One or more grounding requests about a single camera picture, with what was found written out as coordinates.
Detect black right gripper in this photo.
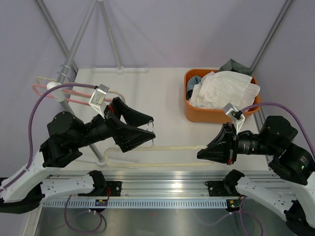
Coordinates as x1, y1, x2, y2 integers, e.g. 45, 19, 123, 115
197, 121, 278, 163

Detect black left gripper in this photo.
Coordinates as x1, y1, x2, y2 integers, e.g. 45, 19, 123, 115
73, 97, 157, 151

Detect cream hanger of white skirt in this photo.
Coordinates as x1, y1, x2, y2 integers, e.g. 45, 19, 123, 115
103, 121, 214, 169

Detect white pleated skirt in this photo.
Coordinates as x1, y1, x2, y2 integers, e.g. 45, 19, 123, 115
187, 71, 260, 110

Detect blue denim skirt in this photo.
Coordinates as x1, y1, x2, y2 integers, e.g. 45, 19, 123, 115
186, 76, 202, 100

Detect grey pleated skirt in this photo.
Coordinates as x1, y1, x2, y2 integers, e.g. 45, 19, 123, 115
218, 59, 252, 76

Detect cream plastic hanger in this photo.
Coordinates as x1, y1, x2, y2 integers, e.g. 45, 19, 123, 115
35, 76, 126, 104

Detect pink hanger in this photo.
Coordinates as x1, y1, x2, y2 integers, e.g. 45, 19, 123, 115
31, 84, 114, 107

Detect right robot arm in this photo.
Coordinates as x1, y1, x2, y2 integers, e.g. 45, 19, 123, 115
197, 116, 315, 236

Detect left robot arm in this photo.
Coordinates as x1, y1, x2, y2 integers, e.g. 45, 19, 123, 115
0, 97, 156, 214

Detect orange plastic basket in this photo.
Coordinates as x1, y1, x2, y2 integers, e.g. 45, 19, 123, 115
184, 69, 261, 123

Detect silver clothes rack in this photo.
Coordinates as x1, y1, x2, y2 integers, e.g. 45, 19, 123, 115
57, 0, 148, 168

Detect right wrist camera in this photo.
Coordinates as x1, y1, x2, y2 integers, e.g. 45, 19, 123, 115
223, 103, 245, 134

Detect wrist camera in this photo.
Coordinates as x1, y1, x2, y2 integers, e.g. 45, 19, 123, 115
223, 103, 245, 134
89, 84, 109, 117

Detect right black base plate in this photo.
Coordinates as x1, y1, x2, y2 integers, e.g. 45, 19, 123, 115
205, 180, 244, 197

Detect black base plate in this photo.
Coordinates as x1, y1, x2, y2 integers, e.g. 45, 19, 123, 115
205, 180, 244, 197
77, 181, 122, 197

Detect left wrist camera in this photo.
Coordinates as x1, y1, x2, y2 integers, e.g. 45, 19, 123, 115
89, 84, 109, 117

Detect aluminium mounting rail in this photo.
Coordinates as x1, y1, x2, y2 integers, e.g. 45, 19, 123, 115
39, 169, 300, 199

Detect white slotted cable duct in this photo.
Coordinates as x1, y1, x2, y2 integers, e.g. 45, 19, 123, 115
43, 198, 227, 209

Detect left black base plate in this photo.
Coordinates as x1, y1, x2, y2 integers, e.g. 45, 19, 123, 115
77, 181, 122, 197

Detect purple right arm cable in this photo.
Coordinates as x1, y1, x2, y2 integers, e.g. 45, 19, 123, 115
196, 102, 315, 233

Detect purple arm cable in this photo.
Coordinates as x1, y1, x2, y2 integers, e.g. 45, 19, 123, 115
196, 102, 315, 233
0, 83, 108, 233

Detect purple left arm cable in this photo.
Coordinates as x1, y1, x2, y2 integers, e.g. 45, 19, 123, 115
0, 83, 108, 233

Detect left frame post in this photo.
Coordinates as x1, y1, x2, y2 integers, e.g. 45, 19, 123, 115
33, 0, 68, 56

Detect frame post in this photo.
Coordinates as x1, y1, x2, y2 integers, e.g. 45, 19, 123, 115
33, 0, 68, 56
250, 0, 294, 72

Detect right frame post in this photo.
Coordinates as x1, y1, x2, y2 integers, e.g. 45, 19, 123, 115
250, 0, 294, 72

